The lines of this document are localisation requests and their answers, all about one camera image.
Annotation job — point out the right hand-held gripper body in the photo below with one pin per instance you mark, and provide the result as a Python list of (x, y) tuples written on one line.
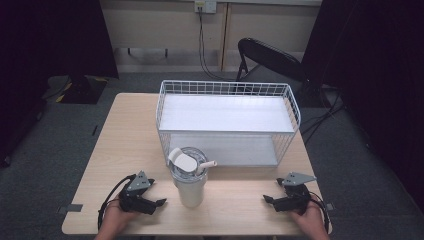
[(295, 200)]

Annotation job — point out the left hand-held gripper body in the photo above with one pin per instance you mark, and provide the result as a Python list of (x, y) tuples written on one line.
[(135, 200)]

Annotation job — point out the white cup with straw lid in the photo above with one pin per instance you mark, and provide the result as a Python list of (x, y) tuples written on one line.
[(190, 190)]

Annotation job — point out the person's left hand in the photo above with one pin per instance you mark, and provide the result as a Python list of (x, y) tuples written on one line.
[(115, 218)]

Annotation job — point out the person's right hand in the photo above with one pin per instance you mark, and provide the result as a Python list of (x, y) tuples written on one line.
[(313, 220)]

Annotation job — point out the grey tape piece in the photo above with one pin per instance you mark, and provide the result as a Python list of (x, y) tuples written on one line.
[(329, 206), (70, 208)]

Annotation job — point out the small black tape strip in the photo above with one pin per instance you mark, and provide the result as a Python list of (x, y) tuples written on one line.
[(95, 130)]

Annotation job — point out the black stand base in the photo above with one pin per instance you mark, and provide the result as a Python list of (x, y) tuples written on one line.
[(80, 90)]

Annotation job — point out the black folding chair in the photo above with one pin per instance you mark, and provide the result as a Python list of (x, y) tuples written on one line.
[(270, 56)]

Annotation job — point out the black curtain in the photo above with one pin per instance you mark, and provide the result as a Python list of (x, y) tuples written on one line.
[(50, 50), (376, 83)]

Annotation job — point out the white wall socket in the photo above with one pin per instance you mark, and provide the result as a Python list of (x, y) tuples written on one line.
[(205, 5)]

